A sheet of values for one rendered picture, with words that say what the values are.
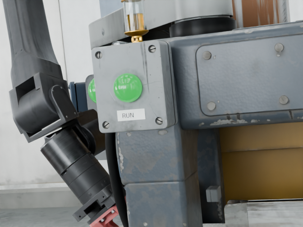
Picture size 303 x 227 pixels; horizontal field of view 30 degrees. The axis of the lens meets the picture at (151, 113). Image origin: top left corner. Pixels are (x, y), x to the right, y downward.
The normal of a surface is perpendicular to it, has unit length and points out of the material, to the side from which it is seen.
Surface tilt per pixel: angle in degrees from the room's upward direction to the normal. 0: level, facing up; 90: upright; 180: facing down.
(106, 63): 90
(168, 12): 90
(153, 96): 90
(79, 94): 90
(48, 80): 69
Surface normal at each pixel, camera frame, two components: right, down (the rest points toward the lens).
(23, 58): -0.58, -0.18
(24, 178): -0.29, 0.07
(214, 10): 0.34, 0.02
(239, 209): -0.03, 0.06
